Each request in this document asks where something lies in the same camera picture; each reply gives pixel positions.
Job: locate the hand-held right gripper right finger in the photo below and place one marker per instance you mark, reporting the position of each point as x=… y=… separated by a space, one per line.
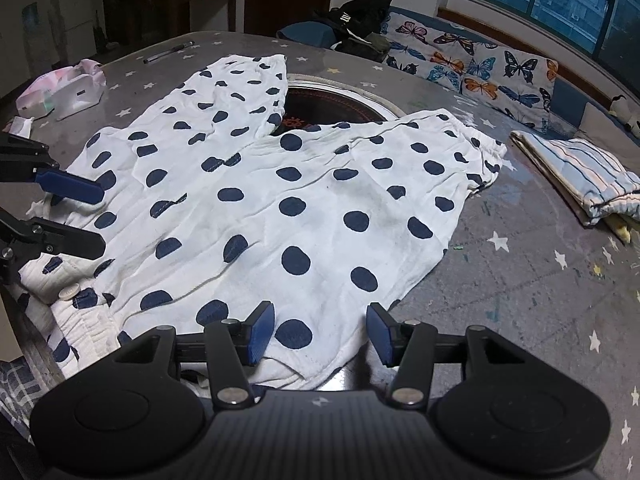
x=382 y=335

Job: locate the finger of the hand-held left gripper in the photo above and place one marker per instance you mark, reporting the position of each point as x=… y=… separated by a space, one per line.
x=60 y=240
x=70 y=186

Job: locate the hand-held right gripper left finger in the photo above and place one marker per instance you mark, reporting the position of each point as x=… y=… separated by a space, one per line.
x=261 y=332

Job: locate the white navy polka dot pants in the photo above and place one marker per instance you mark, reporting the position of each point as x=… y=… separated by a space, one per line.
x=260 y=180

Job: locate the pink white tissue pack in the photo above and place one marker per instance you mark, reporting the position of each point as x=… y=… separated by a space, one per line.
x=62 y=91

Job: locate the blue plaid cloth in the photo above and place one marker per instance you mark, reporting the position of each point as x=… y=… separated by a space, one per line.
x=20 y=395

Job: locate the black pen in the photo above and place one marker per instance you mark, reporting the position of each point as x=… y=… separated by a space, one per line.
x=167 y=52

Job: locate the white refrigerator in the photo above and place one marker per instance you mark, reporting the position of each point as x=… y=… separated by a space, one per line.
x=75 y=15

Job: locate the dark wooden sideboard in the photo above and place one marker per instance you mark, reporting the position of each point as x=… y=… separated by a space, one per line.
x=175 y=7

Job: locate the round black induction cooktop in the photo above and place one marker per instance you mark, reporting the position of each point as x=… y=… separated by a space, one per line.
x=330 y=107

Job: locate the folded striped cloth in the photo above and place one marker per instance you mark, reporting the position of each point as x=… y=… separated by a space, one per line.
x=580 y=170

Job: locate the yellow cloth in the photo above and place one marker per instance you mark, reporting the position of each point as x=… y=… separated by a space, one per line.
x=622 y=227

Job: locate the butterfly print sofa cover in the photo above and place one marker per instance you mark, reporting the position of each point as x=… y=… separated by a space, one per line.
x=465 y=67

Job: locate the blue sofa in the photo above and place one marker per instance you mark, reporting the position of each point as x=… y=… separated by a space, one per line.
x=307 y=32

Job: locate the olive green garment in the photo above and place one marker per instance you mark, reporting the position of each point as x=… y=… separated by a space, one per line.
x=365 y=46

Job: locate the grey seat cushion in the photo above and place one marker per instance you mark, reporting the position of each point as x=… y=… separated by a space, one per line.
x=607 y=125

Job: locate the black bag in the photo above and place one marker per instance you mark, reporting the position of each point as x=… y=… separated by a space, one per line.
x=357 y=17

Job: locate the white black plush toy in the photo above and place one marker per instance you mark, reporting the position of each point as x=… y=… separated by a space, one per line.
x=627 y=115

